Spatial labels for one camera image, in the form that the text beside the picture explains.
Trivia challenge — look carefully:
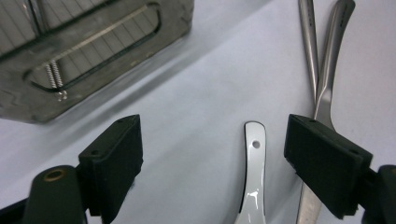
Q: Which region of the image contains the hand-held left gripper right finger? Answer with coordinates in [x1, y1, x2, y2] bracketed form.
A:
[283, 113, 374, 220]

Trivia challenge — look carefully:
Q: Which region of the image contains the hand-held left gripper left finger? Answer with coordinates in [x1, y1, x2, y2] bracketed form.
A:
[78, 114, 145, 224]

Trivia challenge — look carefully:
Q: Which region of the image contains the white ceramic spoon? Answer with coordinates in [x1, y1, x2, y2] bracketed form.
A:
[233, 120, 268, 224]

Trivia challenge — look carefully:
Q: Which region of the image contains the grey translucent plastic bin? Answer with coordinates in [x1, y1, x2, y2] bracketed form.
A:
[0, 0, 194, 124]

